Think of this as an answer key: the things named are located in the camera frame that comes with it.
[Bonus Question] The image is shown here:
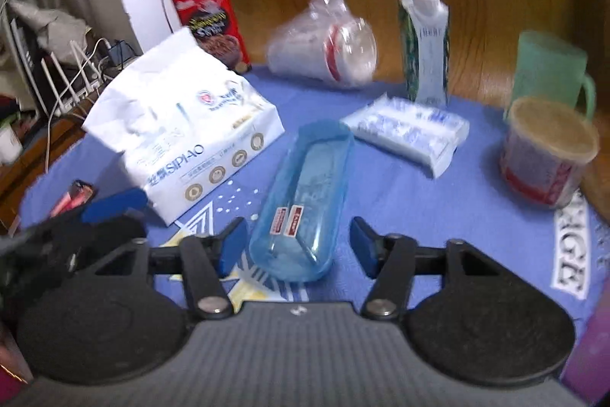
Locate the red white instant noodle cup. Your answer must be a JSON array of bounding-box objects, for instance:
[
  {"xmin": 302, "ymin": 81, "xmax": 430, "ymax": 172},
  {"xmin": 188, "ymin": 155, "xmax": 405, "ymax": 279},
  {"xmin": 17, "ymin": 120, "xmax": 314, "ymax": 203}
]
[{"xmin": 499, "ymin": 96, "xmax": 600, "ymax": 210}]

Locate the small red pink packet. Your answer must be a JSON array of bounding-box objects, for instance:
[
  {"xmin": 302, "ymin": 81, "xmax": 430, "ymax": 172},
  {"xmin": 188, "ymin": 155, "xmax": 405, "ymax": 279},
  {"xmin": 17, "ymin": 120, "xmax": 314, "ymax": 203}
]
[{"xmin": 48, "ymin": 180, "xmax": 96, "ymax": 217}]

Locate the white green drink carton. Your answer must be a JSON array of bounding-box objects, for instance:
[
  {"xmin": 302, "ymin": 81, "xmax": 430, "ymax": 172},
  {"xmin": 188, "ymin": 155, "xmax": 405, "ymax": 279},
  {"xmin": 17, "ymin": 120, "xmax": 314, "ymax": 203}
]
[{"xmin": 398, "ymin": 0, "xmax": 450, "ymax": 106}]

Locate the large white tissue pack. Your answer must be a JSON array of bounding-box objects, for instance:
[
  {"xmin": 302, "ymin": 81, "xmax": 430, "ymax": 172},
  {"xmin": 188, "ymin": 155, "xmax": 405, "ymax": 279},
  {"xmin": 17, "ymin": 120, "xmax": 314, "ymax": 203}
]
[{"xmin": 82, "ymin": 28, "xmax": 285, "ymax": 227}]

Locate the grey crumpled cloth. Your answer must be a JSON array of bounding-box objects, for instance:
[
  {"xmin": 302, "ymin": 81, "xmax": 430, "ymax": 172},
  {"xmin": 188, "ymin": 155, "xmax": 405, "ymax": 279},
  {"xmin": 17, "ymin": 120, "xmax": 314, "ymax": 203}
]
[{"xmin": 7, "ymin": 0, "xmax": 89, "ymax": 50}]

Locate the wooden side cabinet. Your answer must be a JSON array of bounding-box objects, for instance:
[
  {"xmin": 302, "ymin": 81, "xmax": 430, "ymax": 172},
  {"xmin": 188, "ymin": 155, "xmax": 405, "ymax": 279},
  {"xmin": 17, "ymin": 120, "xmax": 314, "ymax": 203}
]
[{"xmin": 0, "ymin": 102, "xmax": 96, "ymax": 224}]

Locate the clear blue plastic tray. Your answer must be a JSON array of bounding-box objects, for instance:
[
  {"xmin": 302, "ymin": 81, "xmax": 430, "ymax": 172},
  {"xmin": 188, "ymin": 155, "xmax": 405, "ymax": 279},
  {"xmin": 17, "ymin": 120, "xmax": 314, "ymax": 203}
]
[{"xmin": 249, "ymin": 119, "xmax": 356, "ymax": 283}]

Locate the red snack box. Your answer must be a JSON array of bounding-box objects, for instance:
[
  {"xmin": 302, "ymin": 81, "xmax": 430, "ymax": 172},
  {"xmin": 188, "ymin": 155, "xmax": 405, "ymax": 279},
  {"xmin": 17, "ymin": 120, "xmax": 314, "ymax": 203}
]
[{"xmin": 170, "ymin": 0, "xmax": 252, "ymax": 71}]

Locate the pink biscuit tin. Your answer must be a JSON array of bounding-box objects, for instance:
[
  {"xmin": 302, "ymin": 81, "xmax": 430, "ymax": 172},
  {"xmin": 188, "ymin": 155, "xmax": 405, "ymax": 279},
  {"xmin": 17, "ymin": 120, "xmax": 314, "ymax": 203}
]
[{"xmin": 562, "ymin": 307, "xmax": 610, "ymax": 407}]

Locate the blue white pocket tissue pack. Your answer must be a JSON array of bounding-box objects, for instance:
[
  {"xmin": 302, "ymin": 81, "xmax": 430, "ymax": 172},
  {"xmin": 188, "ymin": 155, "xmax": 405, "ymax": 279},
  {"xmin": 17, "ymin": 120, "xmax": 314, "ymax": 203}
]
[{"xmin": 340, "ymin": 93, "xmax": 470, "ymax": 179}]

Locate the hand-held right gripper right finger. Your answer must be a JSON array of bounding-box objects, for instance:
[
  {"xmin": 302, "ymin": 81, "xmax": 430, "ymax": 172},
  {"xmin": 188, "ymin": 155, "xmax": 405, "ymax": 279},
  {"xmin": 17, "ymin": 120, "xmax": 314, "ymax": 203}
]
[{"xmin": 349, "ymin": 216, "xmax": 513, "ymax": 319}]

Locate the green plastic mug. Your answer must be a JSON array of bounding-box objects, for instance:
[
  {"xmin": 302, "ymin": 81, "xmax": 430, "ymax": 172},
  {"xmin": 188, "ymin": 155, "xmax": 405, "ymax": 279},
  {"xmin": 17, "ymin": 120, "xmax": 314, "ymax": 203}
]
[{"xmin": 502, "ymin": 30, "xmax": 597, "ymax": 124}]

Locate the blue printed tablecloth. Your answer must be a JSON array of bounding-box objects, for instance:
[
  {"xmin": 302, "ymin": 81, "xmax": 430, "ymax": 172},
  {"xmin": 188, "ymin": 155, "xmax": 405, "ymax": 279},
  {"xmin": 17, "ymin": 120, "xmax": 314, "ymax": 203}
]
[{"xmin": 19, "ymin": 64, "xmax": 606, "ymax": 341}]

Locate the router with white antennas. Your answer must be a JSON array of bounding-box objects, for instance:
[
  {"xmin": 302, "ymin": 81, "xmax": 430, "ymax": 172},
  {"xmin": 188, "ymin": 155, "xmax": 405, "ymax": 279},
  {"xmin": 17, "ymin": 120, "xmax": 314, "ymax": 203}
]
[{"xmin": 10, "ymin": 13, "xmax": 125, "ymax": 117}]

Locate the black power adapter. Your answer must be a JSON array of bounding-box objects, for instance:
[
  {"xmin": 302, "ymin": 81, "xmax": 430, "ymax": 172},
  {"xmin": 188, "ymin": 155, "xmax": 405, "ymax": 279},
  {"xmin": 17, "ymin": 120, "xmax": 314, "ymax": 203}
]
[{"xmin": 107, "ymin": 40, "xmax": 139, "ymax": 67}]

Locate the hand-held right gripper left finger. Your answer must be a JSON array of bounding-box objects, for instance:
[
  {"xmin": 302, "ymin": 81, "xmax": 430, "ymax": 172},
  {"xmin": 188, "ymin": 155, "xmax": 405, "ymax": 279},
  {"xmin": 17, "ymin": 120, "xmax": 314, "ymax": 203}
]
[{"xmin": 95, "ymin": 217, "xmax": 249, "ymax": 319}]

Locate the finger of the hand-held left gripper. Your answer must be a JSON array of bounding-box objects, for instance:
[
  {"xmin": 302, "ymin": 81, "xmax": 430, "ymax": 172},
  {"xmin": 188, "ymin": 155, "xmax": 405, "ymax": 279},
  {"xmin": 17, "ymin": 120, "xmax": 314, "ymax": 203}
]
[{"xmin": 80, "ymin": 188, "xmax": 148, "ymax": 225}]

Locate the clear plastic cup in bag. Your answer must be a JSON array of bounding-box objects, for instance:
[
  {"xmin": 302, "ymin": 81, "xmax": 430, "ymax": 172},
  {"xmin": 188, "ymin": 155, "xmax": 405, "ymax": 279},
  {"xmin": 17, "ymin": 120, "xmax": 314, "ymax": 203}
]
[{"xmin": 265, "ymin": 0, "xmax": 379, "ymax": 89}]

